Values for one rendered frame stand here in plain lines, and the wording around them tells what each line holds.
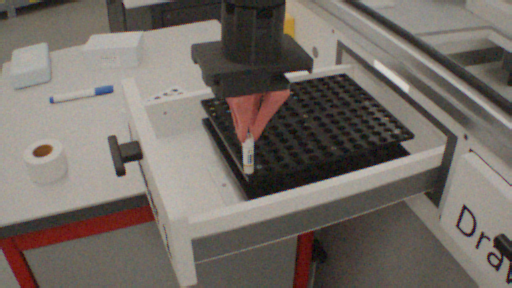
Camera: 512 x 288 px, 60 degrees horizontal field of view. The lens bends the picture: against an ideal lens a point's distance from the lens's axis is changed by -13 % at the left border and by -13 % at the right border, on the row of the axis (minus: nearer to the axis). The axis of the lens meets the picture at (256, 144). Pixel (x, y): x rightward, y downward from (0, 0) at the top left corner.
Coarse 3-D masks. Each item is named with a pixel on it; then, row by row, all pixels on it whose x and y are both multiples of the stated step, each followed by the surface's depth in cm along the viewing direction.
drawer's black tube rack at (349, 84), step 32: (288, 96) 67; (320, 96) 68; (352, 96) 68; (288, 128) 61; (320, 128) 61; (352, 128) 61; (384, 128) 61; (224, 160) 61; (256, 160) 56; (288, 160) 56; (320, 160) 56; (352, 160) 61; (384, 160) 60; (256, 192) 56
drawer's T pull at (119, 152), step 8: (112, 136) 57; (112, 144) 56; (120, 144) 56; (128, 144) 56; (136, 144) 56; (112, 152) 55; (120, 152) 55; (128, 152) 55; (136, 152) 55; (112, 160) 54; (120, 160) 54; (128, 160) 55; (136, 160) 55; (120, 168) 53; (120, 176) 53
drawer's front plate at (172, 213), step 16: (128, 80) 65; (128, 96) 62; (128, 112) 64; (144, 112) 59; (144, 128) 56; (144, 144) 53; (144, 160) 55; (160, 160) 51; (160, 176) 49; (160, 192) 47; (176, 192) 47; (160, 208) 50; (176, 208) 45; (160, 224) 55; (176, 224) 45; (176, 240) 46; (176, 256) 47; (192, 256) 48; (176, 272) 51; (192, 272) 49
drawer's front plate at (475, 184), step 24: (456, 168) 53; (480, 168) 50; (456, 192) 54; (480, 192) 50; (504, 192) 46; (456, 216) 55; (480, 216) 50; (504, 216) 46; (456, 240) 55; (480, 264) 51; (504, 264) 47
